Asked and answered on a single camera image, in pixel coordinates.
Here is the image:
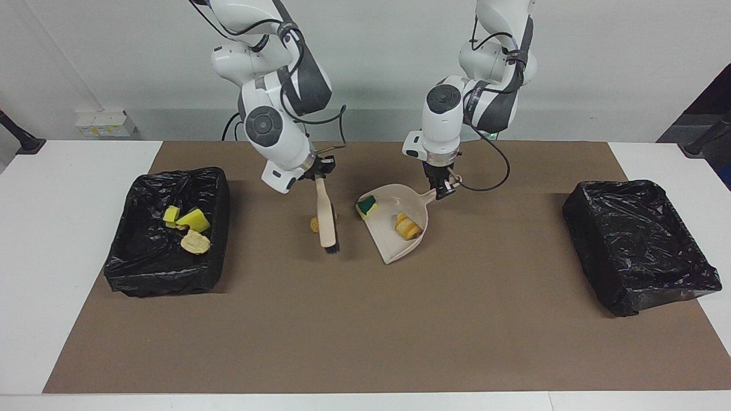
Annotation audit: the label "beige brush black bristles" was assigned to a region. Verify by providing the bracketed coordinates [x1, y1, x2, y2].
[314, 174, 342, 253]

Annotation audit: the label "round brown bread roll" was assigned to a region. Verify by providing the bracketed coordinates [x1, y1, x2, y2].
[310, 212, 338, 234]

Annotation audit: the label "orange striped croissant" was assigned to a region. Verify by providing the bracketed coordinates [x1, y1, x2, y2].
[395, 212, 424, 241]

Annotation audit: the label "beige plastic dustpan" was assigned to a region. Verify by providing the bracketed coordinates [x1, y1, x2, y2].
[356, 174, 462, 265]

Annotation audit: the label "yellow green sponge wedge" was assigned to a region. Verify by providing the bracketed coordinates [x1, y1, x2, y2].
[174, 208, 211, 233]

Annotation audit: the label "pale flaky pastry piece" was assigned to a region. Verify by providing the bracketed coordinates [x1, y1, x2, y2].
[180, 229, 211, 255]

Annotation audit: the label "bin with black bag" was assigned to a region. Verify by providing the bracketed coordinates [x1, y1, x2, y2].
[104, 167, 231, 298]
[563, 180, 723, 317]

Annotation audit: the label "brown table mat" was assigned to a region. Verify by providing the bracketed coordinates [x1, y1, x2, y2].
[43, 141, 731, 394]

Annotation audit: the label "black stand leg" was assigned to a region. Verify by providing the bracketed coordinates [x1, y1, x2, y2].
[0, 110, 46, 156]
[678, 111, 731, 158]

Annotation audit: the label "dark partition panel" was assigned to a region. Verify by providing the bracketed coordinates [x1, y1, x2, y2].
[657, 63, 731, 192]

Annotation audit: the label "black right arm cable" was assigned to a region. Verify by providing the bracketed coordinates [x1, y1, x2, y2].
[194, 0, 349, 152]

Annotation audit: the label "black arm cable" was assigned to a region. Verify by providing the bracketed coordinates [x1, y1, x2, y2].
[194, 0, 349, 152]
[457, 17, 511, 192]

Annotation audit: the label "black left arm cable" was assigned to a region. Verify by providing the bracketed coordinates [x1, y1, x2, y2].
[457, 17, 511, 192]

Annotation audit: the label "black right base cable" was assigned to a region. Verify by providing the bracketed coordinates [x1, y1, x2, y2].
[222, 111, 246, 142]

